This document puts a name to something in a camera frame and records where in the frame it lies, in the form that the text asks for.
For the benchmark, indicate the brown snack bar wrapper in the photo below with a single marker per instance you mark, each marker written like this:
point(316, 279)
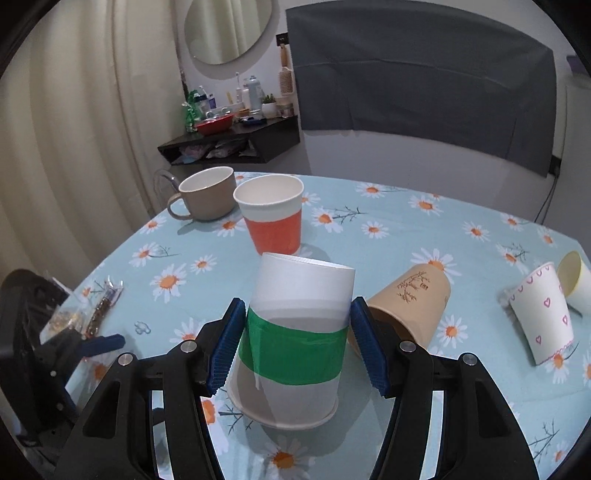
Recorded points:
point(104, 307)

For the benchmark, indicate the white paper cup green band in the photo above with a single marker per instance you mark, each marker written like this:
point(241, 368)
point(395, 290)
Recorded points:
point(295, 350)

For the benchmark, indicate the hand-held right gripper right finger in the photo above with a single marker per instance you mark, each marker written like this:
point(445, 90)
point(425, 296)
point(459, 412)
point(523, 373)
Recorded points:
point(370, 351)

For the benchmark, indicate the blue daisy tablecloth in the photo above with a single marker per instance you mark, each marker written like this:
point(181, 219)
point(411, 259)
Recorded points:
point(369, 258)

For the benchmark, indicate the oval wall mirror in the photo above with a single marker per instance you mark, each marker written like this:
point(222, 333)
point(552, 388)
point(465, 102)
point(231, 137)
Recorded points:
point(226, 27)

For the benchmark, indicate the black wall shelf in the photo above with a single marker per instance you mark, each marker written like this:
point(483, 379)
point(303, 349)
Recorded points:
point(277, 138)

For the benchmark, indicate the red bowl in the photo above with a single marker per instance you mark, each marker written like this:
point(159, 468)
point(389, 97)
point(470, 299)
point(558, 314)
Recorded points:
point(214, 125)

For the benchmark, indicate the brown paper cup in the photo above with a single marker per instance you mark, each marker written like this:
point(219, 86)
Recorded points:
point(411, 304)

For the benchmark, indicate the wooden hairbrush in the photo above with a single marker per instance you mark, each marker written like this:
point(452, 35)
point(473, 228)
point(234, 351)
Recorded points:
point(286, 81)

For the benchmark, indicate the grey spray bottle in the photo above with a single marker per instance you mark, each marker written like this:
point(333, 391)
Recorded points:
point(252, 92)

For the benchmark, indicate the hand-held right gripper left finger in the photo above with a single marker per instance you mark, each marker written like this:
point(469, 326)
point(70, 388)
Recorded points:
point(225, 347)

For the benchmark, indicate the orange and white paper cup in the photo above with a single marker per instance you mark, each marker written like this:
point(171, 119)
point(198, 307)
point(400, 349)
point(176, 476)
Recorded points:
point(272, 230)

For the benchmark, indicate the white paper cup pink hearts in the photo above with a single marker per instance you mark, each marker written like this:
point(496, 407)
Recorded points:
point(545, 318)

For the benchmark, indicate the small potted plant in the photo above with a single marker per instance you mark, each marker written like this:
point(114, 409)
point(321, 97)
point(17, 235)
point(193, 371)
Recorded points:
point(268, 108)

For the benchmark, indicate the pale yellow paper cup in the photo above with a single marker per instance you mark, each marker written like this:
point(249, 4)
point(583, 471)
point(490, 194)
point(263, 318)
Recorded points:
point(579, 286)

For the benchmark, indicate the beige ceramic mug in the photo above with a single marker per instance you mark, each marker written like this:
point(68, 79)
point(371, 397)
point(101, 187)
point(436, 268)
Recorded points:
point(207, 203)

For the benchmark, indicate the cream curtain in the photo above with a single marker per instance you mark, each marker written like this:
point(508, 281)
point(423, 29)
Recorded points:
point(83, 115)

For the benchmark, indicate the dark grey hanging cloth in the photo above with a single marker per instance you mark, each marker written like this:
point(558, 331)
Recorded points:
point(415, 83)

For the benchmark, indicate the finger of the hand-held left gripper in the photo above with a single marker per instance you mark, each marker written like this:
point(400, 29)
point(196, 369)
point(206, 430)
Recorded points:
point(105, 344)

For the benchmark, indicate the clear snack packet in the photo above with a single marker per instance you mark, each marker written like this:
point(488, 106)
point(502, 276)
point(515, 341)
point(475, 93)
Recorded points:
point(62, 323)

